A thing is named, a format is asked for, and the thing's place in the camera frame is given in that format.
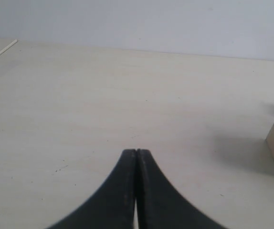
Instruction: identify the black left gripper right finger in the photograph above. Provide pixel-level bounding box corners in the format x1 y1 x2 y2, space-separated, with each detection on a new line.
136 149 225 229

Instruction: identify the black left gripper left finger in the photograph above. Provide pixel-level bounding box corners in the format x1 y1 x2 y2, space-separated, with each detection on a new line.
50 149 137 229

